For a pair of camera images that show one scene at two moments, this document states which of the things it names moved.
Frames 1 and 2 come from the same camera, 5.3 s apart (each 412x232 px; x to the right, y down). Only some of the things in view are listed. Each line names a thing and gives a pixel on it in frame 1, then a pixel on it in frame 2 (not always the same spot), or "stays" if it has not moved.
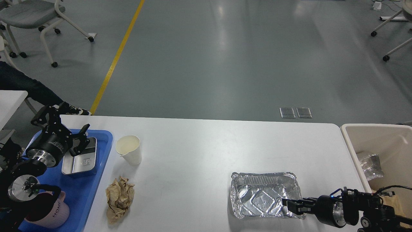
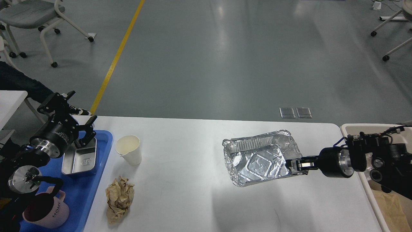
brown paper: (120, 195) stays
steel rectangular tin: (85, 162) stays
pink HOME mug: (48, 210) stays
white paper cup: (128, 147) stays
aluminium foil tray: (256, 194) to (254, 159)
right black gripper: (329, 211) to (333, 162)
